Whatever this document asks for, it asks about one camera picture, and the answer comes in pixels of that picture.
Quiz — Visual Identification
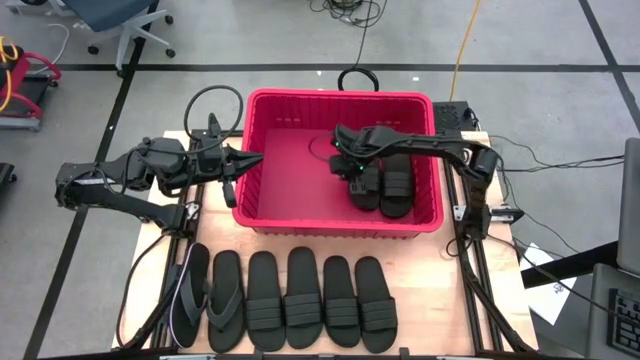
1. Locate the black slide sandal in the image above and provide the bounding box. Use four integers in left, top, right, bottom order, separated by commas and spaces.
379, 152, 415, 219
348, 164, 383, 212
322, 255, 362, 349
282, 246, 325, 350
353, 255, 399, 354
245, 250, 287, 353

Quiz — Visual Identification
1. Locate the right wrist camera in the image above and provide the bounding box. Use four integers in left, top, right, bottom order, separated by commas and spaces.
329, 154, 366, 177

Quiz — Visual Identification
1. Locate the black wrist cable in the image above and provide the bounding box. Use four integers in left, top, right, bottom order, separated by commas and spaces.
307, 131, 346, 162
183, 84, 245, 154

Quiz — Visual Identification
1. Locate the red cart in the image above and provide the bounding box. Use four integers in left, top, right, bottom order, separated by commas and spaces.
0, 45, 64, 134

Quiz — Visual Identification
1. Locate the grey desk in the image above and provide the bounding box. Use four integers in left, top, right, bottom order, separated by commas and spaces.
583, 262, 640, 360

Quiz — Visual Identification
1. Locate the black power box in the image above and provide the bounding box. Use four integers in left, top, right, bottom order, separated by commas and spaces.
432, 101, 477, 134

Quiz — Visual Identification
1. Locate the red plastic bin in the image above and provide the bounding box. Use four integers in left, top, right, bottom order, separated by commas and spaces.
232, 88, 446, 239

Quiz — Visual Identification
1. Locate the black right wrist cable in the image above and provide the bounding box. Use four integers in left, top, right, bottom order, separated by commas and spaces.
307, 131, 346, 162

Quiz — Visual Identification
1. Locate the white paper sheet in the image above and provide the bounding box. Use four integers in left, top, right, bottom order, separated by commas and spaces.
519, 242, 579, 326

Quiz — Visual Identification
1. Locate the black looped cable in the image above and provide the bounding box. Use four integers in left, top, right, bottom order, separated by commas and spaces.
336, 19, 381, 92

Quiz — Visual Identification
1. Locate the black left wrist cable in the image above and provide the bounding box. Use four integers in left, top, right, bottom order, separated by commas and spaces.
183, 84, 245, 154

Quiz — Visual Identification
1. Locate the white floor cable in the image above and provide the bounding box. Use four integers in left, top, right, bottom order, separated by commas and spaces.
29, 22, 71, 76

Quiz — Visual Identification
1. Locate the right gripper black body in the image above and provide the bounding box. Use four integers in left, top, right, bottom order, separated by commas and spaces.
333, 124, 401, 157

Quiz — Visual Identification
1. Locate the black keyboard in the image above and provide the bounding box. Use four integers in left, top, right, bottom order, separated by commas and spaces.
606, 287, 640, 359

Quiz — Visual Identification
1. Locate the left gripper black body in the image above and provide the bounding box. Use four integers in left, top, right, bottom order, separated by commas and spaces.
199, 141, 236, 184

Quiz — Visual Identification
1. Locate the yellow floor cable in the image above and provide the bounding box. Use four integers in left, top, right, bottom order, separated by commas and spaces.
448, 0, 482, 103

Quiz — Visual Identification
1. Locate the black cable bundle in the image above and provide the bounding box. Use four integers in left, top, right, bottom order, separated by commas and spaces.
307, 0, 389, 29

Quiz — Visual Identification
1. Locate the blue office chair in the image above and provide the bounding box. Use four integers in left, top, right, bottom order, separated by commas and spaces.
62, 0, 177, 79

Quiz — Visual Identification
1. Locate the black floor cable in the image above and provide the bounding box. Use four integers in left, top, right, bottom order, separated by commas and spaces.
487, 133, 626, 174

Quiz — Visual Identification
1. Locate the black flip-flop with white edge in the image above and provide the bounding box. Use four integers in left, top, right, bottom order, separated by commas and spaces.
168, 242, 211, 350

